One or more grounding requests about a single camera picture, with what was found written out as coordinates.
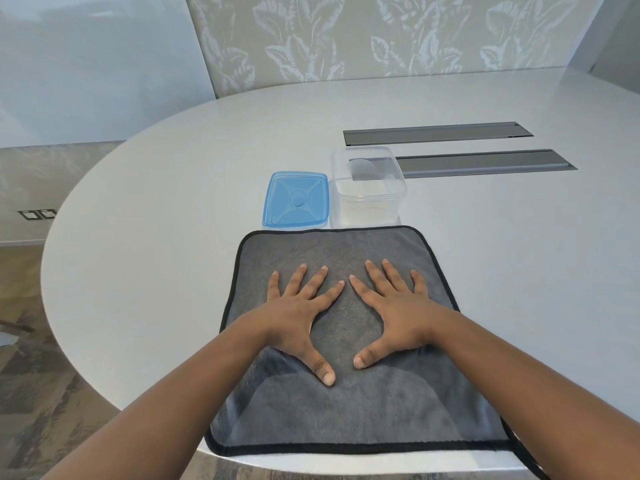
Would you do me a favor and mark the grey table cable hatch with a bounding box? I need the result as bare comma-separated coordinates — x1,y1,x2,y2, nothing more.
343,122,534,147
394,149,578,179

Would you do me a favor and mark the blue plastic container lid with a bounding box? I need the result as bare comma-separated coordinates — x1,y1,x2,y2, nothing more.
262,171,330,230

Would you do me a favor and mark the person's right hand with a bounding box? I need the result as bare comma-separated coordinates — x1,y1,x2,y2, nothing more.
348,259,459,370

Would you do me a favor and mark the person's left forearm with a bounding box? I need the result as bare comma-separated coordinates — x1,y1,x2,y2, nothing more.
42,315,276,480

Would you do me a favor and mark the grey cloth with black edge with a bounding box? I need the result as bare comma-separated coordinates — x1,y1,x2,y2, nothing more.
204,225,551,480

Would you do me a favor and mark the person's right forearm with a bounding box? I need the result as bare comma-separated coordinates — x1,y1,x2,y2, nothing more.
422,309,640,480

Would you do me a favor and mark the clear plastic container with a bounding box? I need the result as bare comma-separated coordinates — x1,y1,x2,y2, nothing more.
330,146,407,228

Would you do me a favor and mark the person's left hand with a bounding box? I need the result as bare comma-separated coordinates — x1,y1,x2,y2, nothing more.
239,263,347,387

